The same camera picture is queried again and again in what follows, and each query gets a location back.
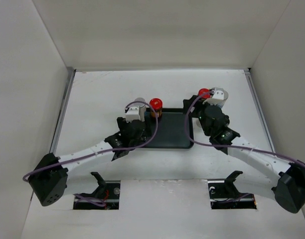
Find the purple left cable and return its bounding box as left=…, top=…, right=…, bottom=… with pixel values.
left=22, top=101, right=159, bottom=182

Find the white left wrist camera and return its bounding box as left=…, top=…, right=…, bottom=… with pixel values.
left=125, top=104, right=141, bottom=122

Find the blue label spice shaker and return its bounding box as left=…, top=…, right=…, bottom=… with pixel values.
left=218, top=90, right=229, bottom=108

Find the black rectangular tray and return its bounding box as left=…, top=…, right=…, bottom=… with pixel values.
left=131, top=108, right=193, bottom=149

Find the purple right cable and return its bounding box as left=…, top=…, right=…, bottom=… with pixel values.
left=184, top=91, right=305, bottom=172

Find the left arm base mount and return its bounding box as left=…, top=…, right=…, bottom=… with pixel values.
left=73, top=172, right=121, bottom=211

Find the silver lid blue shaker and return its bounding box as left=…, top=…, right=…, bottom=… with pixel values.
left=135, top=98, right=147, bottom=121

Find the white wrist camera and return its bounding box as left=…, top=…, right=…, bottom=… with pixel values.
left=203, top=87, right=224, bottom=107
left=125, top=104, right=141, bottom=122

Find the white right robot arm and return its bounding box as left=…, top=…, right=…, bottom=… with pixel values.
left=183, top=92, right=305, bottom=214

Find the red lid sauce jar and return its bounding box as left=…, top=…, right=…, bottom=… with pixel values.
left=198, top=88, right=211, bottom=99

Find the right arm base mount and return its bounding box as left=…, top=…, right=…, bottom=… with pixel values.
left=207, top=171, right=257, bottom=210

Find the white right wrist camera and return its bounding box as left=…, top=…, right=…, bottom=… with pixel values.
left=203, top=87, right=224, bottom=107

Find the red lid chili jar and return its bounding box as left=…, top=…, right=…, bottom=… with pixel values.
left=150, top=98, right=163, bottom=118

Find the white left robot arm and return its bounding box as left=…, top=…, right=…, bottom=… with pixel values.
left=23, top=117, right=158, bottom=207

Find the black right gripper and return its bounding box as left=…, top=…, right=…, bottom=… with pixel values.
left=183, top=95, right=218, bottom=136

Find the clear lid salt grinder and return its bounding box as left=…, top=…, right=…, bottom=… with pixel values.
left=196, top=119, right=202, bottom=127

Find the purple cable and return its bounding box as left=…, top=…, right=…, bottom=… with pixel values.
left=22, top=101, right=159, bottom=182
left=184, top=91, right=305, bottom=172

